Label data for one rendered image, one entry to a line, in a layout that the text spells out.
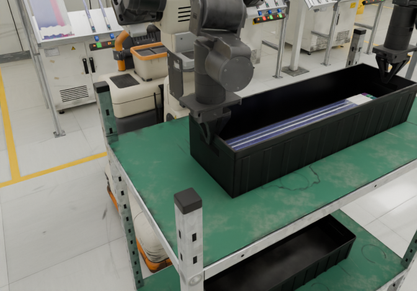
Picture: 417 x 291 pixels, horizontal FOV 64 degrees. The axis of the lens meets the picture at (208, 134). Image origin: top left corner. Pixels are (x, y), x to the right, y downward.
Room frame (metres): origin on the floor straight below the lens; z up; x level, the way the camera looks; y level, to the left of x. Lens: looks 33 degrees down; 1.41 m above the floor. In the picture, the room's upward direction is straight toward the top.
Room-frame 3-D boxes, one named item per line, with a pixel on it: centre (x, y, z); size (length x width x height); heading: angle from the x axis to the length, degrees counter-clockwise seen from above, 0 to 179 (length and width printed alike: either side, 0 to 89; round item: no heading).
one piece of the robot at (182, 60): (1.12, 0.01, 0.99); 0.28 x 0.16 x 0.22; 122
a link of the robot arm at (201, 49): (0.56, -0.01, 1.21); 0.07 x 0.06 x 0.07; 24
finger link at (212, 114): (0.56, 0.00, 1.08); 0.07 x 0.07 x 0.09; 32
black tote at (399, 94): (0.71, -0.25, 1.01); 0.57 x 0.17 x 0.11; 121
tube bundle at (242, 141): (0.71, -0.25, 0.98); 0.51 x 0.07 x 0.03; 121
